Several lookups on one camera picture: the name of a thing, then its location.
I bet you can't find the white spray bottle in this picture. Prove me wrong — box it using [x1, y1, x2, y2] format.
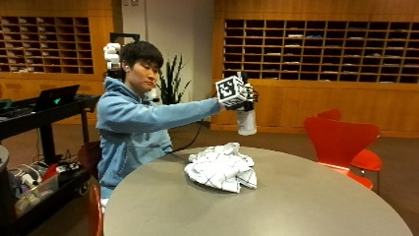
[234, 71, 259, 137]

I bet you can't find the white marker cube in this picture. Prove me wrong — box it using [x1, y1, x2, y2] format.
[214, 75, 250, 107]

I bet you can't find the green potted plant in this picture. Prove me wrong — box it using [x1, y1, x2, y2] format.
[157, 54, 193, 106]

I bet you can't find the wooden pigeonhole shelf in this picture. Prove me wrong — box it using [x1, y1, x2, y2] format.
[0, 15, 96, 75]
[222, 19, 419, 85]

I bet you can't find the white checked cloth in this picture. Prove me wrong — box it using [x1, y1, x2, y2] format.
[184, 142, 259, 194]

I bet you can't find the red chair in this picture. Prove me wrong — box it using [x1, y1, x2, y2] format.
[315, 108, 383, 173]
[85, 183, 105, 236]
[302, 116, 382, 191]

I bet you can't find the person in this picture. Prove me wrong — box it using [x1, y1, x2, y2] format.
[95, 40, 226, 210]

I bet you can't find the black laptop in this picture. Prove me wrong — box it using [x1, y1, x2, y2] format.
[33, 84, 81, 112]

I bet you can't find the black cart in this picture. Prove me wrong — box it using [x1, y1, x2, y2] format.
[0, 93, 103, 236]

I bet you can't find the clear plastic storage bin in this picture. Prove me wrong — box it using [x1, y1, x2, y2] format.
[9, 163, 60, 217]

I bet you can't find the black cable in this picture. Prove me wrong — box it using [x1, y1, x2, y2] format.
[168, 120, 206, 155]

